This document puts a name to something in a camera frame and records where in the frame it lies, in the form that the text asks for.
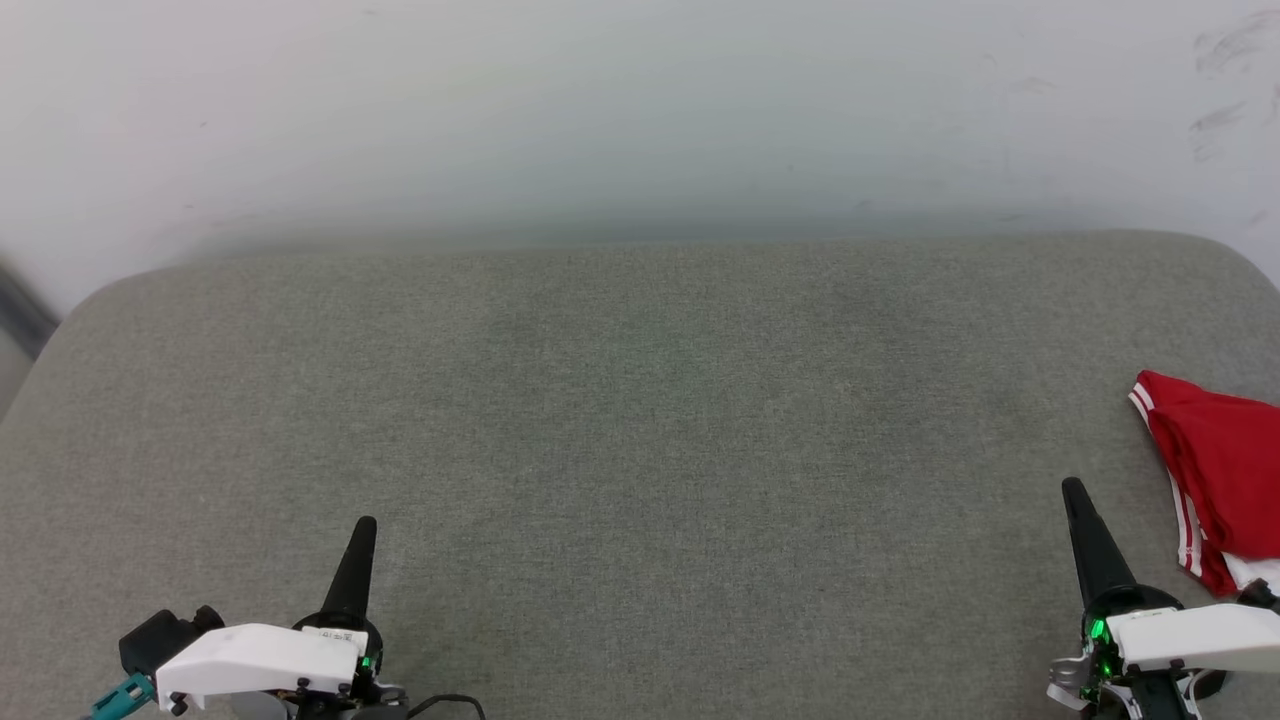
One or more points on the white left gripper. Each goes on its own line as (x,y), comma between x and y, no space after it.
(255,658)

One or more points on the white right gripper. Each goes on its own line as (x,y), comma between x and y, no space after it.
(1190,635)

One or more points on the red shirt with white sleeves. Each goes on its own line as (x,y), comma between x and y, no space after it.
(1225,460)

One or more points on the grey fabric sofa cushion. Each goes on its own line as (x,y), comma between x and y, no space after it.
(640,430)

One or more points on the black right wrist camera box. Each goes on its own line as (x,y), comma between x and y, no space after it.
(1262,595)

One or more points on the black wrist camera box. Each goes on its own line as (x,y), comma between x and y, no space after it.
(1262,595)
(160,640)

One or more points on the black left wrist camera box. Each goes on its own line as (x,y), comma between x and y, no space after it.
(160,640)

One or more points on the teal left camera connector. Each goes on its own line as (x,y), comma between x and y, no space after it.
(120,698)

